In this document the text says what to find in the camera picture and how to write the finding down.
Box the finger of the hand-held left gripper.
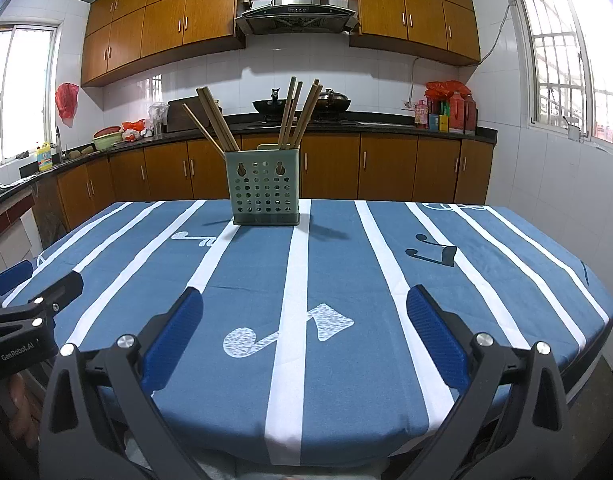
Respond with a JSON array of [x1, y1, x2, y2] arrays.
[[0, 260, 33, 297], [29, 270, 84, 318]]

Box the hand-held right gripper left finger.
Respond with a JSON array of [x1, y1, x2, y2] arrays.
[[39, 286, 205, 480]]

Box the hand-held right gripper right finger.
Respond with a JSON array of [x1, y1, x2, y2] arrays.
[[405, 284, 575, 480]]

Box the green perforated utensil holder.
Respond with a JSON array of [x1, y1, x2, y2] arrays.
[[225, 144, 302, 227]]

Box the wooden chopstick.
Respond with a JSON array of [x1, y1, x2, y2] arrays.
[[290, 78, 319, 151], [202, 87, 238, 153], [295, 85, 324, 151], [284, 81, 304, 150], [278, 76, 297, 150], [196, 88, 233, 153], [182, 103, 226, 155], [215, 100, 241, 153]]

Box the person's left hand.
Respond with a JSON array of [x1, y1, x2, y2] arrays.
[[6, 375, 42, 448]]

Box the blue white striped tablecloth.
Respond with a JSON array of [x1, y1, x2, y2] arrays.
[[0, 199, 613, 466]]

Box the green basin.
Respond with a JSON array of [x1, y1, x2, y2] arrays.
[[92, 126, 124, 152]]

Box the red plastic bag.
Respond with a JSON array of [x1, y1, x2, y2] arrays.
[[425, 80, 472, 101], [55, 82, 80, 123]]

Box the wooden base cabinets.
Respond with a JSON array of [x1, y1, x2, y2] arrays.
[[34, 132, 497, 241]]

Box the sliding glass window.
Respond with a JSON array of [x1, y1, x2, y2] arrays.
[[0, 22, 62, 166]]

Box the clear plastic bag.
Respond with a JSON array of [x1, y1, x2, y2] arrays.
[[149, 102, 171, 137]]

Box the dark wooden cutting board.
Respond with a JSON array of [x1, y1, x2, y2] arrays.
[[167, 97, 222, 131]]

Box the black kitchen countertop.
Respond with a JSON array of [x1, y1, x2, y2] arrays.
[[0, 117, 498, 221]]

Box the large red plastic bottle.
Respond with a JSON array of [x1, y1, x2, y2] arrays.
[[448, 92, 466, 133]]

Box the black gas stove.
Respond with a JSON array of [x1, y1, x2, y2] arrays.
[[246, 115, 360, 127]]

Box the black wok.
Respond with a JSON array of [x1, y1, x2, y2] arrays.
[[251, 89, 287, 113]]

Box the dark pan with lid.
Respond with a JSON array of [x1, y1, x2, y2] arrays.
[[314, 89, 352, 112]]

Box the barred glass window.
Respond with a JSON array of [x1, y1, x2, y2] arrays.
[[504, 0, 613, 153]]

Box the wooden wall cabinets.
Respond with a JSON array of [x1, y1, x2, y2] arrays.
[[80, 0, 482, 88]]

